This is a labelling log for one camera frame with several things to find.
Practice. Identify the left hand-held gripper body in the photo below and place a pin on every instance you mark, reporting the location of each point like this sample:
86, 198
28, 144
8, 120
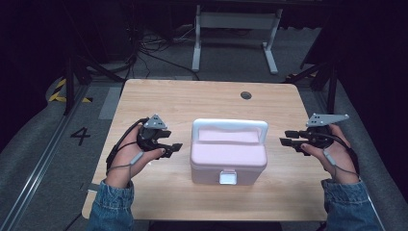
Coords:
150, 136

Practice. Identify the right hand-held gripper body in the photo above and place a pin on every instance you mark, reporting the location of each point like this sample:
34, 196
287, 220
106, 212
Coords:
319, 136

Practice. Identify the person's left hand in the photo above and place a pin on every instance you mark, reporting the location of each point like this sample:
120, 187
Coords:
126, 160

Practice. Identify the person's right hand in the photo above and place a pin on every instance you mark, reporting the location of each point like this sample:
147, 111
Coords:
343, 160

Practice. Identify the black tripod stand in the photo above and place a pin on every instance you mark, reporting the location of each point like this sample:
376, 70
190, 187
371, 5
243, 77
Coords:
69, 86
332, 89

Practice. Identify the aluminium floor rail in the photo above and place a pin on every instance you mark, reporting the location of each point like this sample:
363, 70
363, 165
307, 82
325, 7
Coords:
41, 160

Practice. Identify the white metal stand frame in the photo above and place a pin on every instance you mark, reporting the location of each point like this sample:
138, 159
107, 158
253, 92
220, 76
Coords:
236, 20

